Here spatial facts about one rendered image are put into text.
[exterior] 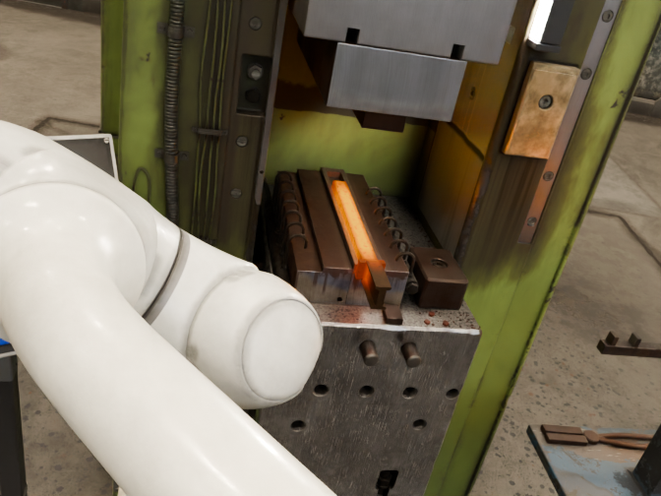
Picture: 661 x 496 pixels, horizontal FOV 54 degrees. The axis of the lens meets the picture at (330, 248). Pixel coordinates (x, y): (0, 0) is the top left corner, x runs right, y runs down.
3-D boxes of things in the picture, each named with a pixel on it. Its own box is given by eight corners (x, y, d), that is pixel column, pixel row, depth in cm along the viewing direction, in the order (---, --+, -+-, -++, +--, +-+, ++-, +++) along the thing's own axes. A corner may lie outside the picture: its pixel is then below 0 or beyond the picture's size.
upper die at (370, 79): (450, 122, 100) (467, 61, 96) (326, 106, 96) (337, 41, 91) (389, 54, 136) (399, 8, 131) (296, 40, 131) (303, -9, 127)
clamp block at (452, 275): (460, 311, 120) (470, 281, 117) (418, 308, 118) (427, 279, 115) (442, 276, 130) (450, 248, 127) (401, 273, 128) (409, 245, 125)
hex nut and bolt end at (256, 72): (260, 107, 109) (266, 67, 106) (243, 105, 108) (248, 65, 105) (259, 102, 111) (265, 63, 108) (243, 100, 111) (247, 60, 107)
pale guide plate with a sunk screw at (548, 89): (548, 159, 120) (581, 70, 112) (505, 155, 118) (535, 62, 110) (543, 155, 122) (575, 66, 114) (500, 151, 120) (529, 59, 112)
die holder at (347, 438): (423, 498, 137) (484, 332, 115) (245, 500, 129) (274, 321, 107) (370, 335, 184) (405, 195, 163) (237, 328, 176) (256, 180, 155)
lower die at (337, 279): (399, 307, 117) (410, 268, 113) (291, 301, 113) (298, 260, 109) (356, 204, 153) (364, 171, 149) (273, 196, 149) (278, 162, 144)
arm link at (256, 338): (269, 299, 60) (149, 224, 53) (372, 314, 47) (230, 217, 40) (212, 407, 57) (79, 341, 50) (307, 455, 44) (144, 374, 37)
